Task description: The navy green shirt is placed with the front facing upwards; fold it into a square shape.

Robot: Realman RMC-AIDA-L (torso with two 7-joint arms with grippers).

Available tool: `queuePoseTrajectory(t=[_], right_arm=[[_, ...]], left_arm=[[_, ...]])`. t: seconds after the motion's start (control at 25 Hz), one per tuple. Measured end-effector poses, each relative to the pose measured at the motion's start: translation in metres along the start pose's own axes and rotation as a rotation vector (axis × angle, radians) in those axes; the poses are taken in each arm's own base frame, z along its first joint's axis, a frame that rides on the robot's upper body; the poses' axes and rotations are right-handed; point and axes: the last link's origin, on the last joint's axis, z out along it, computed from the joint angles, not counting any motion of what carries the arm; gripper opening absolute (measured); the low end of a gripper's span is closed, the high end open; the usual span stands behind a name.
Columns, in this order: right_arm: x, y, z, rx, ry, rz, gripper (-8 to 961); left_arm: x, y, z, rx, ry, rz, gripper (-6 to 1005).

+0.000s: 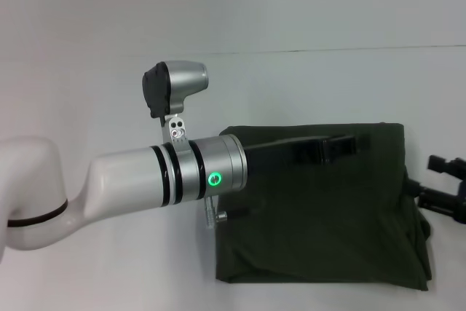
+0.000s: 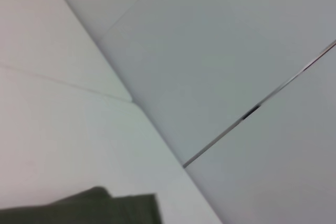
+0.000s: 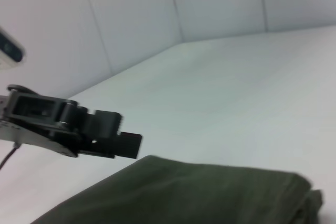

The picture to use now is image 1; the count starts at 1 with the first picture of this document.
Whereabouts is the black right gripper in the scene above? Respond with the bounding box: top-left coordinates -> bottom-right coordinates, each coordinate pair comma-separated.
406,154 -> 466,225

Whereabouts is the left gripper cable with plug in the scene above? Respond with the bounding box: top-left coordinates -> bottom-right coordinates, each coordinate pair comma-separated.
203,195 -> 248,232

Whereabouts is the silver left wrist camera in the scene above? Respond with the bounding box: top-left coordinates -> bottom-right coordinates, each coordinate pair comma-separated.
141,60 -> 209,144

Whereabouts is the dark green t-shirt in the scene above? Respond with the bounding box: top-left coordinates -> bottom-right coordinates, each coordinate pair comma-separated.
213,121 -> 436,283

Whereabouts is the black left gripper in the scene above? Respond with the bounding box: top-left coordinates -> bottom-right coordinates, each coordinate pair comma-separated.
242,133 -> 371,166

